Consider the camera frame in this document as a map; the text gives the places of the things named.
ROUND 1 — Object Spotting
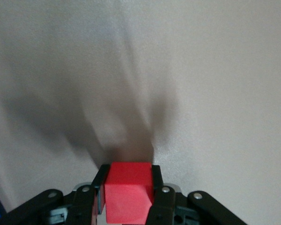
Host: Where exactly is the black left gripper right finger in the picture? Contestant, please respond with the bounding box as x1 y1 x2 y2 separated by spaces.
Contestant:
146 165 249 225

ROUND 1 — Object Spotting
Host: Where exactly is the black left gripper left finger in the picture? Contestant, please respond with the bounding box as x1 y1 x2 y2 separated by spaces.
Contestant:
0 164 111 225

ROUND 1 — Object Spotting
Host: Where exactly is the small red cube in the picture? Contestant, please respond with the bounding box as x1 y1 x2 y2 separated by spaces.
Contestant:
104 161 155 225

